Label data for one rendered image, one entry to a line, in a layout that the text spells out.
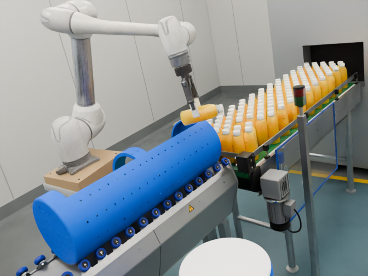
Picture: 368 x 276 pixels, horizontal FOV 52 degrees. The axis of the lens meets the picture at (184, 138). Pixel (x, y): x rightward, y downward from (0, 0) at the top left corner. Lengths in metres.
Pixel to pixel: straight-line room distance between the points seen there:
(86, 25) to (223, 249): 1.13
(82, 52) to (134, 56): 3.39
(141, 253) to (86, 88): 0.94
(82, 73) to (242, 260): 1.31
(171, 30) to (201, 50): 4.98
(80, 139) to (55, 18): 0.62
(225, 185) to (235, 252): 0.78
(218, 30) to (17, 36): 3.55
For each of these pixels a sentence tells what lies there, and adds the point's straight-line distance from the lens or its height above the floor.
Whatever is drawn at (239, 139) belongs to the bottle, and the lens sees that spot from 2.01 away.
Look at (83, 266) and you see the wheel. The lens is 1.50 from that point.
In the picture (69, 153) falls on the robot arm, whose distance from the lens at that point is 2.05.
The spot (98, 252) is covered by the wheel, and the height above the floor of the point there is 0.97.
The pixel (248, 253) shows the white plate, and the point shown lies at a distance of 1.23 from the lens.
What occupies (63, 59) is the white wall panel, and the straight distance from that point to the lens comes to 4.68.
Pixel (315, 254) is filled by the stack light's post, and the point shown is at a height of 0.20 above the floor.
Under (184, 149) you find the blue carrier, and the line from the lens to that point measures 1.71.
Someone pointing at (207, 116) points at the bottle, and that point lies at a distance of 1.68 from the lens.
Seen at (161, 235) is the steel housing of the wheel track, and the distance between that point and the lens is 1.69.
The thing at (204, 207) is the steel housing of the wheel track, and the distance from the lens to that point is 1.86.
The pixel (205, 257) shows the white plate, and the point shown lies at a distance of 1.25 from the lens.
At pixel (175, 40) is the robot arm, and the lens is 1.62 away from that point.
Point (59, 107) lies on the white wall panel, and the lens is 4.62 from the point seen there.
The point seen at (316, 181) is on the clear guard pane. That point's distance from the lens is 2.63.
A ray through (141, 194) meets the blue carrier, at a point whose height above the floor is 1.11.
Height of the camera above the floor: 1.81
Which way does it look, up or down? 20 degrees down
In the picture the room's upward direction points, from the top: 12 degrees counter-clockwise
